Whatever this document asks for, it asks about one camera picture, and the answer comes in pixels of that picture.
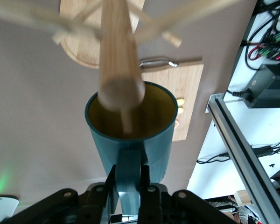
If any bamboo cutting board metal handle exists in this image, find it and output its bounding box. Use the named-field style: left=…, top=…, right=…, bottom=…
left=139, top=56, right=205, bottom=142

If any red cable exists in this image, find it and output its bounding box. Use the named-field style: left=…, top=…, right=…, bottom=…
left=248, top=44, right=266, bottom=61

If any thin black cable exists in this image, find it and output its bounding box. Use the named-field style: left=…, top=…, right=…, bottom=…
left=196, top=151, right=231, bottom=165

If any cardboard box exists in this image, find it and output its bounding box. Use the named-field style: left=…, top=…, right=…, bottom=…
left=234, top=189, right=252, bottom=206

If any black power supply box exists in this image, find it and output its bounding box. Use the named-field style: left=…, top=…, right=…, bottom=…
left=247, top=62, right=280, bottom=109

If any small black power adapter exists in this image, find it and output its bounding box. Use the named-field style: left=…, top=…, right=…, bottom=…
left=251, top=144, right=280, bottom=157

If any teal cup yellow inside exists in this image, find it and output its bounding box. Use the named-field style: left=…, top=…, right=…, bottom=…
left=84, top=81, right=178, bottom=215

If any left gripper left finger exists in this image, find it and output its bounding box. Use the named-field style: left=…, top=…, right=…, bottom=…
left=4, top=164, right=119, bottom=224

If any aluminium camera mast profile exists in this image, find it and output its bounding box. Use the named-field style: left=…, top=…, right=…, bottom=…
left=204, top=92, right=280, bottom=224

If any black power cord plug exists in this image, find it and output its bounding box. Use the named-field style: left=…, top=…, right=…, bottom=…
left=225, top=89, right=253, bottom=99

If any wooden cup rack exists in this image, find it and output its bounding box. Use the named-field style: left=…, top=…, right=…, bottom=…
left=0, top=0, right=256, bottom=134

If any large table cover sheet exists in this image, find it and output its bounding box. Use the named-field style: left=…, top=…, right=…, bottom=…
left=0, top=0, right=258, bottom=204

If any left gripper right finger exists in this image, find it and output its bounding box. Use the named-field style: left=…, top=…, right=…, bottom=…
left=137, top=164, right=238, bottom=224

